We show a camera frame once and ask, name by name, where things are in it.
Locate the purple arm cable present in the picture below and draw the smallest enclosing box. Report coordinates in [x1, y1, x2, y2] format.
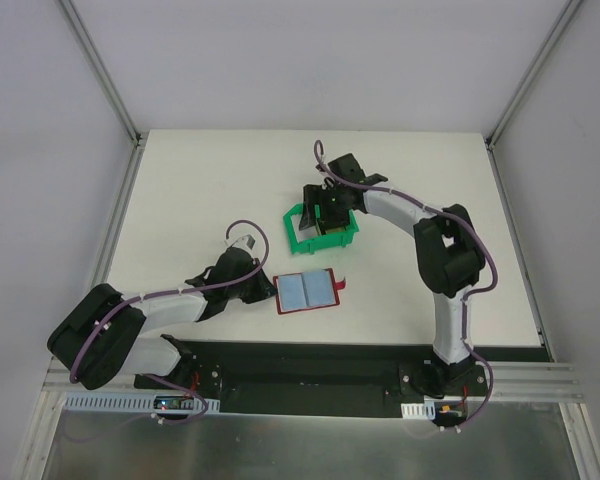
[312, 139, 499, 441]
[62, 219, 274, 441]

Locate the white cable duct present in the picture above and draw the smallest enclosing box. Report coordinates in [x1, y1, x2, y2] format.
[400, 401, 436, 421]
[64, 393, 220, 415]

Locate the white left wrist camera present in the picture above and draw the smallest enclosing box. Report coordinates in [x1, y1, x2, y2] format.
[225, 234, 256, 252]

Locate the left white cable duct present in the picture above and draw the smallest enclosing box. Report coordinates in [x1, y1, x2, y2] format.
[64, 393, 220, 415]

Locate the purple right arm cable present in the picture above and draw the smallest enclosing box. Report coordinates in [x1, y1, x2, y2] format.
[312, 139, 499, 441]

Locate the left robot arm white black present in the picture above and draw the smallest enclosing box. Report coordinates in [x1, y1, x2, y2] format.
[47, 246, 276, 390]

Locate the left aluminium frame post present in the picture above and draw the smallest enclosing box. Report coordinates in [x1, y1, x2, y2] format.
[57, 0, 149, 146]

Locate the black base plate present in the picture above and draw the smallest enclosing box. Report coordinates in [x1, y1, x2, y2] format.
[132, 340, 486, 415]

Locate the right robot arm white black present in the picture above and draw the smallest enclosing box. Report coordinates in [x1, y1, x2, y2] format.
[299, 154, 486, 395]

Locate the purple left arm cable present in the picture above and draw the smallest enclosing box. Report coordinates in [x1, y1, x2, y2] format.
[62, 219, 274, 441]

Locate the right aluminium frame post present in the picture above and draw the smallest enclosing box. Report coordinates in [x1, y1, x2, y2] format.
[484, 0, 586, 151]

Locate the green plastic bin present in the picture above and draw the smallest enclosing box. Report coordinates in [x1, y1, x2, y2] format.
[282, 203, 359, 255]

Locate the right white cable duct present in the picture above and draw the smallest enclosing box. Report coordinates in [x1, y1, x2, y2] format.
[400, 401, 436, 421]

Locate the red leather card holder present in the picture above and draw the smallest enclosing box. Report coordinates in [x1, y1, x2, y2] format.
[273, 268, 347, 315]

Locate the aluminium frame post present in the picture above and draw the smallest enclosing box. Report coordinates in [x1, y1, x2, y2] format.
[484, 0, 586, 151]
[57, 0, 149, 146]

